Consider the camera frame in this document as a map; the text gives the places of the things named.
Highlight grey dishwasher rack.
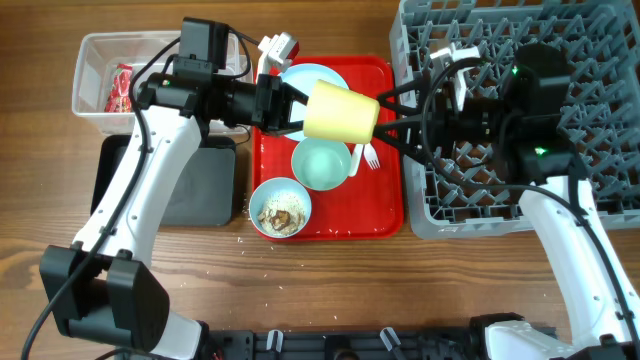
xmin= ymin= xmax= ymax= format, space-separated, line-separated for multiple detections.
xmin=389 ymin=0 xmax=639 ymax=239

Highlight black food waste tray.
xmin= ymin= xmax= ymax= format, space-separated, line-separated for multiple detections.
xmin=91 ymin=135 xmax=236 ymax=227

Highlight light blue plate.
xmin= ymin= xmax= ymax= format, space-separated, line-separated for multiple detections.
xmin=280 ymin=63 xmax=349 ymax=142

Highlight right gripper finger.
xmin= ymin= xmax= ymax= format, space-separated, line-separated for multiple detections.
xmin=377 ymin=79 xmax=425 ymax=111
xmin=373 ymin=117 xmax=425 ymax=163

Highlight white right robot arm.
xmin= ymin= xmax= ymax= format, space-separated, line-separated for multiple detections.
xmin=276 ymin=43 xmax=639 ymax=359

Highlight clear plastic waste bin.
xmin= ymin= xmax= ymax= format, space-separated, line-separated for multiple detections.
xmin=71 ymin=30 xmax=180 ymax=136

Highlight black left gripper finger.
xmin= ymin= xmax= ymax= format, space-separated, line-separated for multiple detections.
xmin=269 ymin=121 xmax=304 ymax=136
xmin=280 ymin=82 xmax=309 ymax=106

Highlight white plastic fork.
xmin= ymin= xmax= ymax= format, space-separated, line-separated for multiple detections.
xmin=363 ymin=143 xmax=380 ymax=170

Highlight mint green bowl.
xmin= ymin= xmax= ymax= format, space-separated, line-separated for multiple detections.
xmin=291 ymin=138 xmax=351 ymax=191

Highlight yellow plastic cup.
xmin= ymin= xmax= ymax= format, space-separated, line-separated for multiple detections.
xmin=303 ymin=80 xmax=380 ymax=144

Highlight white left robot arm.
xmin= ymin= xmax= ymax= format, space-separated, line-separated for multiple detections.
xmin=39 ymin=18 xmax=306 ymax=359

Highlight white plastic spoon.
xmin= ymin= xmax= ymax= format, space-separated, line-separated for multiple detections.
xmin=348 ymin=144 xmax=364 ymax=177

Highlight rice and food scraps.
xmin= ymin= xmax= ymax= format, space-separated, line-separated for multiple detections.
xmin=258 ymin=191 xmax=307 ymax=237

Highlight red snack wrapper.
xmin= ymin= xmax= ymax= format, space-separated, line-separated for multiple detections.
xmin=105 ymin=64 xmax=133 ymax=113

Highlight light blue bowl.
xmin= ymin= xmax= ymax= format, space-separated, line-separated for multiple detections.
xmin=249 ymin=177 xmax=312 ymax=239

